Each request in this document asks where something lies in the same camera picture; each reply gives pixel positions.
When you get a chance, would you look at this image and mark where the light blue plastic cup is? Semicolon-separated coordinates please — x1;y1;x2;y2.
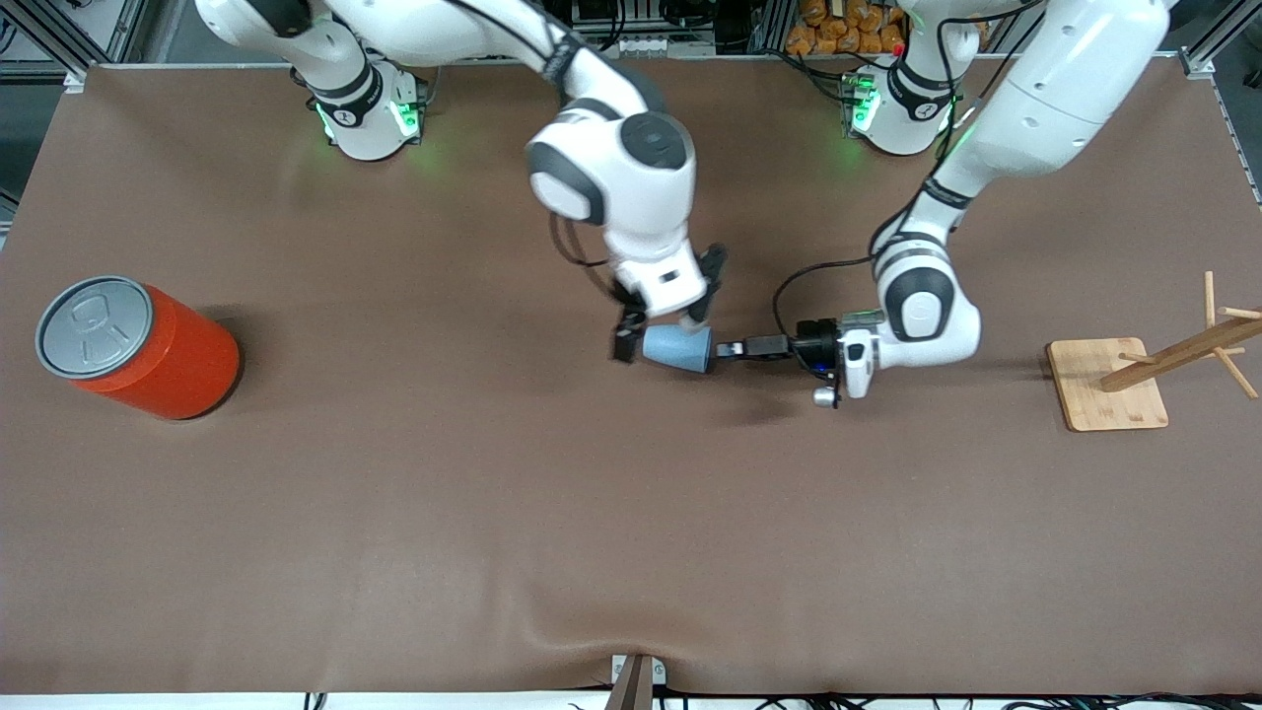
642;324;714;375

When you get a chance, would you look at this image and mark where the brown table mat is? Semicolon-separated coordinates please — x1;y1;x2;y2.
0;61;1262;696

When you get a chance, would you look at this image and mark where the white terminal strip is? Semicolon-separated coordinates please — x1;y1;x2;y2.
614;36;718;57

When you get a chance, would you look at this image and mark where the wooden mug tree rack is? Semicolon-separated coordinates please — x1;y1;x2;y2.
1046;271;1262;433

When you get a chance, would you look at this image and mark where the orange packaged snacks pile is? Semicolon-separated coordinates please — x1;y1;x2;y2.
786;0;913;57

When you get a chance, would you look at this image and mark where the orange can with grey lid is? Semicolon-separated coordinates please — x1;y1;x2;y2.
35;275;242;422

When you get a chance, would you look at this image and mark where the aluminium frame post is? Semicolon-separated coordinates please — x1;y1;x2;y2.
752;0;796;55

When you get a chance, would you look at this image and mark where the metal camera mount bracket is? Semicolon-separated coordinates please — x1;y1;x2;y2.
609;653;667;710

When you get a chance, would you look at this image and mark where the aluminium frame strut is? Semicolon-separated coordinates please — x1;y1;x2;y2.
1178;0;1262;76
0;0;149;82

